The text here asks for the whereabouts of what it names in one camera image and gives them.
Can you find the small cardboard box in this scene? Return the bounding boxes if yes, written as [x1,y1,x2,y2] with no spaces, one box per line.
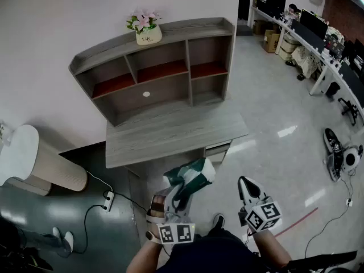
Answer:
[252,20,267,35]

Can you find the person's right forearm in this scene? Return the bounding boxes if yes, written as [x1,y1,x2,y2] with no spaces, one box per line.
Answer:
[251,230,292,268]

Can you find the black looping floor cable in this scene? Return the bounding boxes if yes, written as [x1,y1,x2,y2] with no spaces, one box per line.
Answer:
[58,205,107,255]

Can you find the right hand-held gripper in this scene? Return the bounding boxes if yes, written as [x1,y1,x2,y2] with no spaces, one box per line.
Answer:
[238,176,283,234]

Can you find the person's left forearm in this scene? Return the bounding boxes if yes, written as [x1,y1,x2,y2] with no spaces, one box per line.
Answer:
[126,231,164,273]

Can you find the black and white floor device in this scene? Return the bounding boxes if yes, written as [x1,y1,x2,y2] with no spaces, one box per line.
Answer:
[323,128,344,181]

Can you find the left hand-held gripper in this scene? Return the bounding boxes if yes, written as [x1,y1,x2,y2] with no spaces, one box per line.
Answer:
[146,177,197,246]

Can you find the grey wooden desk with hutch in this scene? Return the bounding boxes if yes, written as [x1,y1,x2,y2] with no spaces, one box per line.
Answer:
[69,17,250,181]

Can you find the black trash bin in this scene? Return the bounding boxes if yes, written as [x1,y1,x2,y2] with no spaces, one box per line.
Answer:
[325,81,341,98]

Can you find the black office chair base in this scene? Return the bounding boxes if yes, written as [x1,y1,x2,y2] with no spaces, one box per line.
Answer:
[338,97,359,126]

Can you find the thin white cable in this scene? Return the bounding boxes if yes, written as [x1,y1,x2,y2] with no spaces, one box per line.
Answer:
[85,169,113,193]

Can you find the laptop with stickers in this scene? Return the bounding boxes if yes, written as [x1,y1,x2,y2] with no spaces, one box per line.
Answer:
[324,34,346,59]

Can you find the black power cable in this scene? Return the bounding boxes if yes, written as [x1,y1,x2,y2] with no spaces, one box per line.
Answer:
[113,193,148,213]

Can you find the large cardboard box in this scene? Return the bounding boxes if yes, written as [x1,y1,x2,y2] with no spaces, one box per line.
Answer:
[263,29,281,53]

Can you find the white wristwatch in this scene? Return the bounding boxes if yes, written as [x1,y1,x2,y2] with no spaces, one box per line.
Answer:
[145,230,162,245]

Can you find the green and white packet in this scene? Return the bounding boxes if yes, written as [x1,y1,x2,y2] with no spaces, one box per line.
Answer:
[163,157,217,207]

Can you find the person's black shoe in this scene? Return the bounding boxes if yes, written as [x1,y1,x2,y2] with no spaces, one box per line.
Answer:
[212,213,225,230]

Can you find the beige storage boxes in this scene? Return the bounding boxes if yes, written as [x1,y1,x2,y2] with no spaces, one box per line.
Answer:
[278,37,299,61]

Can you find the white power strip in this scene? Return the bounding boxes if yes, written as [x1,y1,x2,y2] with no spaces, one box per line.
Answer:
[102,191,115,212]

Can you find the wide black monitor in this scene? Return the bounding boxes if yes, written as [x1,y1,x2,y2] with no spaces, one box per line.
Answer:
[300,9,328,39]

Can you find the long black floor cable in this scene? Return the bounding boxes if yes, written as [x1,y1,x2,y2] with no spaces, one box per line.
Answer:
[304,169,355,258]

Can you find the cream pot with pink flowers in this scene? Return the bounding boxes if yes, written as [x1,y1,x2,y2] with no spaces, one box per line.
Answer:
[126,7,163,46]

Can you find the long white office desk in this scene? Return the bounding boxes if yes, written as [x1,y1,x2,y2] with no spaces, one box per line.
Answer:
[251,6,364,125]

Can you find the person's left hand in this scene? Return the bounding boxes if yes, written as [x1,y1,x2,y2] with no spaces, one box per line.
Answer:
[150,195,166,216]

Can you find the person's dark clothing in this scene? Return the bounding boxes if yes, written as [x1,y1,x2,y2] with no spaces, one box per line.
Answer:
[156,227,285,273]

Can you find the black bar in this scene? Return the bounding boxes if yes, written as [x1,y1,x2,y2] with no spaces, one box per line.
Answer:
[284,250,359,268]

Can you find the chair with floral cover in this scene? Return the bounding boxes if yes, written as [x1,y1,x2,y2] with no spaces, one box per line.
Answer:
[291,45,321,79]

